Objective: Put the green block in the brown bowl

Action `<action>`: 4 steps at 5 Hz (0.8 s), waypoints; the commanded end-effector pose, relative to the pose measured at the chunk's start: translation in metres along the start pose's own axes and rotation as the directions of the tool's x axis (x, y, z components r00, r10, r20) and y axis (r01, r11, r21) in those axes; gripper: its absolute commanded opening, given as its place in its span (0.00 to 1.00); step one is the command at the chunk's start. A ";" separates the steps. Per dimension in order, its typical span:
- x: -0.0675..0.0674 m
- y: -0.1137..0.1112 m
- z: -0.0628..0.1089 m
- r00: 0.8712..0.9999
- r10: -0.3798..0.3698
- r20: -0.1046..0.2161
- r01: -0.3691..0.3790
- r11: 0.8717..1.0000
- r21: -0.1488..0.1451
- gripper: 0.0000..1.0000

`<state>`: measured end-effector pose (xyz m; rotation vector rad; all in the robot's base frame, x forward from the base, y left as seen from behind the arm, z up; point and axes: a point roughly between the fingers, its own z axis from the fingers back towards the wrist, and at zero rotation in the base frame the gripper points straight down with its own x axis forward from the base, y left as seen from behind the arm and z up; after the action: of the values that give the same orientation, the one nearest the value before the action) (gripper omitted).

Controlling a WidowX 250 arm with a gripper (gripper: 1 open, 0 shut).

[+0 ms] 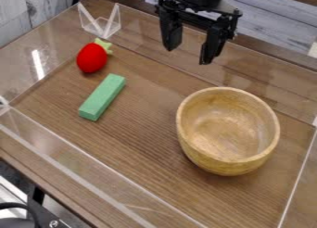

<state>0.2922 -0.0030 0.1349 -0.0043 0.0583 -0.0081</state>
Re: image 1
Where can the red toy strawberry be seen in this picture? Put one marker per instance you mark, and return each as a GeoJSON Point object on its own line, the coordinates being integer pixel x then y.
{"type": "Point", "coordinates": [93, 56]}

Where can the green rectangular block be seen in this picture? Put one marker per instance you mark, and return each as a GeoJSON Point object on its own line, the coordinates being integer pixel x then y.
{"type": "Point", "coordinates": [102, 96]}

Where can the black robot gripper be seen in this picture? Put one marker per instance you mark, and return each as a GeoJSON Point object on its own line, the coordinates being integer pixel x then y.
{"type": "Point", "coordinates": [212, 15]}

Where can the clear acrylic corner bracket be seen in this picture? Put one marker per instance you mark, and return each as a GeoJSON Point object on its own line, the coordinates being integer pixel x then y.
{"type": "Point", "coordinates": [102, 27]}

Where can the clear acrylic tray wall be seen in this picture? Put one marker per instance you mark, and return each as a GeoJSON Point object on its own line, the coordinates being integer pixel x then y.
{"type": "Point", "coordinates": [94, 190]}

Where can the light wooden bowl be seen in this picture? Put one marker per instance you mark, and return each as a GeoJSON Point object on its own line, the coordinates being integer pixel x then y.
{"type": "Point", "coordinates": [228, 130]}

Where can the black metal table frame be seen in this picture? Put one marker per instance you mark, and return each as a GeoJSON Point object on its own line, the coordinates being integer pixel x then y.
{"type": "Point", "coordinates": [49, 220]}

